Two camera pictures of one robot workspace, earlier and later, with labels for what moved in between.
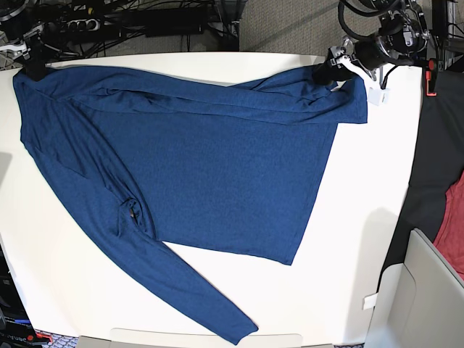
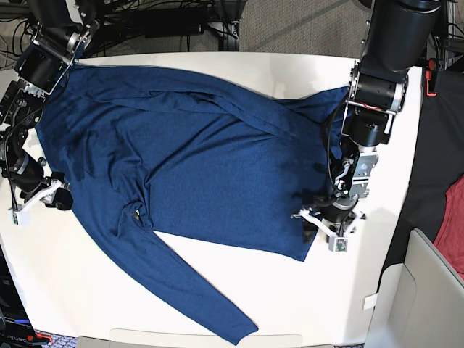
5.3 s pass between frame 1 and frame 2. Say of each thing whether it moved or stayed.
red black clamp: stayed
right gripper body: moved
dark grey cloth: stayed
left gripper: moved
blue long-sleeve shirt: moved
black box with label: stayed
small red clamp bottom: stayed
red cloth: stayed
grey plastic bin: stayed
